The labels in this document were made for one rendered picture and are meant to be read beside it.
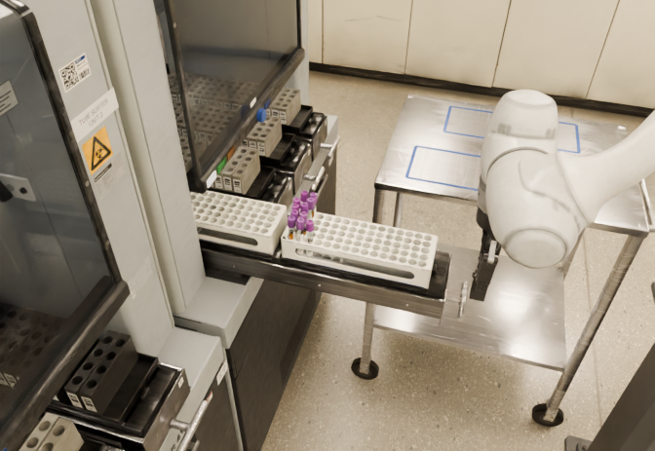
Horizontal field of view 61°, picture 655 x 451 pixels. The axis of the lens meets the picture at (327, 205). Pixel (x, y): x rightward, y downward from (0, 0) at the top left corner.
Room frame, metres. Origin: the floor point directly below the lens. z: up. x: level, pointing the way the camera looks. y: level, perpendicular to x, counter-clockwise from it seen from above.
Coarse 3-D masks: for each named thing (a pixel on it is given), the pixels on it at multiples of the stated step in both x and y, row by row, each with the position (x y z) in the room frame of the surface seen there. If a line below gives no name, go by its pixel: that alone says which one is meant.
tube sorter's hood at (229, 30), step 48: (192, 0) 0.89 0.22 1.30; (240, 0) 1.06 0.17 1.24; (288, 0) 1.32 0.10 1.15; (192, 48) 0.87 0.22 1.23; (240, 48) 1.04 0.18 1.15; (288, 48) 1.30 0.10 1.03; (192, 96) 0.85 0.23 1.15; (240, 96) 1.02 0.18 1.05; (192, 144) 0.81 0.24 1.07; (240, 144) 0.97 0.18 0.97
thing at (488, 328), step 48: (432, 144) 1.21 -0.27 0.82; (480, 144) 1.21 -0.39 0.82; (576, 144) 1.21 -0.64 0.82; (384, 192) 1.04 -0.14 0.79; (432, 192) 1.01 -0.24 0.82; (624, 192) 1.02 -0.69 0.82; (528, 288) 1.20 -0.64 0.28; (432, 336) 1.01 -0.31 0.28; (480, 336) 1.01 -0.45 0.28; (528, 336) 1.02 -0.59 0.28
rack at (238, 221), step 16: (192, 192) 0.94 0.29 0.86; (208, 192) 0.94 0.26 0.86; (208, 208) 0.89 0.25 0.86; (224, 208) 0.89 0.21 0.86; (240, 208) 0.90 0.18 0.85; (256, 208) 0.89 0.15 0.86; (272, 208) 0.89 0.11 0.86; (208, 224) 0.84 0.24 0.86; (224, 224) 0.84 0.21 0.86; (240, 224) 0.84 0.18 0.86; (256, 224) 0.85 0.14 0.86; (272, 224) 0.84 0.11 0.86; (208, 240) 0.84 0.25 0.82; (224, 240) 0.83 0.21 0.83; (240, 240) 0.85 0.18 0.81; (256, 240) 0.81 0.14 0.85; (272, 240) 0.81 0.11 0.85
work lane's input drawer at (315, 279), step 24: (216, 264) 0.82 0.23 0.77; (240, 264) 0.81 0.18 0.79; (264, 264) 0.79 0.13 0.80; (288, 264) 0.79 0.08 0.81; (312, 264) 0.78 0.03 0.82; (312, 288) 0.76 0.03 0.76; (336, 288) 0.75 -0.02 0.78; (360, 288) 0.74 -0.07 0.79; (384, 288) 0.73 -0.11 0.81; (408, 288) 0.72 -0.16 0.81; (432, 288) 0.72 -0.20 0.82; (432, 312) 0.70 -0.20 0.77
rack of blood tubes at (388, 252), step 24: (336, 216) 0.87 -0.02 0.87; (288, 240) 0.80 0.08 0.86; (336, 240) 0.80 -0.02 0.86; (360, 240) 0.81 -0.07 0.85; (384, 240) 0.80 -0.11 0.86; (408, 240) 0.81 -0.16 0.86; (432, 240) 0.80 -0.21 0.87; (336, 264) 0.77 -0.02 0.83; (360, 264) 0.79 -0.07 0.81; (384, 264) 0.74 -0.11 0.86; (408, 264) 0.73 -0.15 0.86; (432, 264) 0.73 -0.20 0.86
